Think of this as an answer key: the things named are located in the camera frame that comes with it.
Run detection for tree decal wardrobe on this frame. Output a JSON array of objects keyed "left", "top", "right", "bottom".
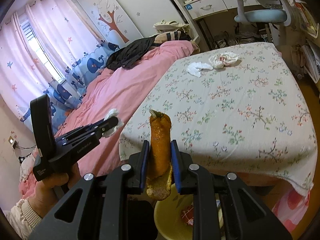
[{"left": 76, "top": 0, "right": 184, "bottom": 47}]

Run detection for blue grey desk chair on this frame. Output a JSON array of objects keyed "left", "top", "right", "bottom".
[{"left": 217, "top": 0, "right": 296, "bottom": 27}]

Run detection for crumpled stained tissue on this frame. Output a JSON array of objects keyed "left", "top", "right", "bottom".
[{"left": 209, "top": 52, "right": 240, "bottom": 69}]

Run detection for left hand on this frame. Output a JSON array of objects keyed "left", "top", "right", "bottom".
[{"left": 27, "top": 163, "right": 82, "bottom": 218}]

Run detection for cream tote bag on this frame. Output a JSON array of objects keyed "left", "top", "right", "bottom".
[{"left": 153, "top": 20, "right": 190, "bottom": 33}]

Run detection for whale print curtain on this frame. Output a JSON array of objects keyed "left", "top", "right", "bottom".
[{"left": 1, "top": 0, "right": 119, "bottom": 131}]

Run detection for cream left sleeve forearm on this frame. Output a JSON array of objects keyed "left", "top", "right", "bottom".
[{"left": 3, "top": 197, "right": 42, "bottom": 239}]

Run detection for small white tissue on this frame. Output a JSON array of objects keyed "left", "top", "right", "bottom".
[{"left": 101, "top": 108, "right": 124, "bottom": 138}]

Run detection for yellow trash bin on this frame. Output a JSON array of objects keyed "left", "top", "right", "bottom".
[{"left": 153, "top": 183, "right": 223, "bottom": 240}]

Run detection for floral bed sheet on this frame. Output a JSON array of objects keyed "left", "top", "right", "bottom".
[{"left": 119, "top": 42, "right": 318, "bottom": 196}]

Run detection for long white tissue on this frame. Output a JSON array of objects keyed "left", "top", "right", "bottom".
[{"left": 186, "top": 62, "right": 213, "bottom": 77}]

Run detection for striped beige cloth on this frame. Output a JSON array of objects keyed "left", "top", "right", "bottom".
[{"left": 153, "top": 31, "right": 191, "bottom": 46}]

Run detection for black jacket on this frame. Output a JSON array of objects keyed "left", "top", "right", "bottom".
[{"left": 106, "top": 36, "right": 155, "bottom": 71}]

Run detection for pink duvet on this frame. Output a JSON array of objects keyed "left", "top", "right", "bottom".
[{"left": 18, "top": 40, "right": 194, "bottom": 201}]

